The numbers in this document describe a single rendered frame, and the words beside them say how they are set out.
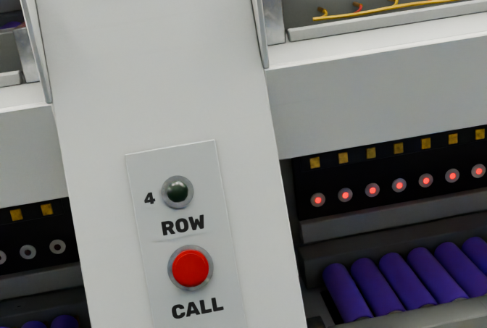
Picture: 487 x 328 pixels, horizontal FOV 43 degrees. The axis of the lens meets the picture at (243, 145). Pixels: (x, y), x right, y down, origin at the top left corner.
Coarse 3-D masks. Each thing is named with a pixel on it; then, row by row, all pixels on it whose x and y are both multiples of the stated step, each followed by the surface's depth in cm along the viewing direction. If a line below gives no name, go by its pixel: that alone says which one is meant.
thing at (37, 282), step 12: (60, 264) 44; (72, 264) 43; (0, 276) 43; (12, 276) 43; (24, 276) 43; (36, 276) 43; (48, 276) 43; (60, 276) 43; (72, 276) 43; (0, 288) 43; (12, 288) 43; (24, 288) 43; (36, 288) 43; (48, 288) 43; (60, 288) 44
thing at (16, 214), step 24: (0, 216) 42; (24, 216) 42; (48, 216) 42; (0, 240) 42; (24, 240) 43; (48, 240) 43; (72, 240) 43; (0, 264) 43; (24, 264) 43; (48, 264) 43
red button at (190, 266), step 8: (184, 256) 27; (192, 256) 27; (200, 256) 27; (176, 264) 27; (184, 264) 27; (192, 264) 27; (200, 264) 27; (208, 264) 27; (176, 272) 27; (184, 272) 27; (192, 272) 27; (200, 272) 27; (208, 272) 27; (176, 280) 27; (184, 280) 27; (192, 280) 27; (200, 280) 27
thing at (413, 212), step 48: (384, 144) 44; (432, 144) 44; (480, 144) 45; (336, 192) 45; (384, 192) 45; (432, 192) 46; (480, 192) 46; (336, 240) 45; (384, 240) 44; (432, 240) 44; (480, 240) 43; (336, 288) 40; (384, 288) 39; (432, 288) 40; (480, 288) 38
